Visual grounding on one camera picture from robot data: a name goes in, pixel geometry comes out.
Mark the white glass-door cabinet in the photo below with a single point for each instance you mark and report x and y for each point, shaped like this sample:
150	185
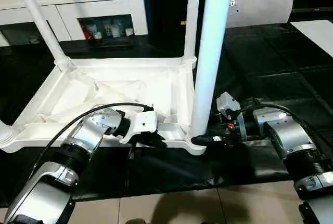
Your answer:
47	3

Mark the white plastic table leg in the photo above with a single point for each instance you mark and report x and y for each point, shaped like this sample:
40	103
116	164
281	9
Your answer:
210	52
191	16
39	21
6	134

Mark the grey cushion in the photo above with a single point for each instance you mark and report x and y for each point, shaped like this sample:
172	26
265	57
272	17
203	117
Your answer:
263	3

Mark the white flat panel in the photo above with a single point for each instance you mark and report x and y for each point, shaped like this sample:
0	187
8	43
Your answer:
316	36

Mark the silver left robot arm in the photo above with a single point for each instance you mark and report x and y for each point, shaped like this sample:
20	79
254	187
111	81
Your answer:
67	167

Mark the black furniture with yellow label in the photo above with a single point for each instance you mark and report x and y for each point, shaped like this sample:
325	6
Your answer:
166	0

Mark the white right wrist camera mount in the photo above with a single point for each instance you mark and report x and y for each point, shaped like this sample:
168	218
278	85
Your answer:
228	107

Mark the white plastic table top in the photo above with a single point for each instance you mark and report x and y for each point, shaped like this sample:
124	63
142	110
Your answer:
104	86

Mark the black work mat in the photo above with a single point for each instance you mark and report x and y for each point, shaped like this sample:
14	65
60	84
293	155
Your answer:
281	68

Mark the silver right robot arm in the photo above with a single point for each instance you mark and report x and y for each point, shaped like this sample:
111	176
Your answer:
291	141

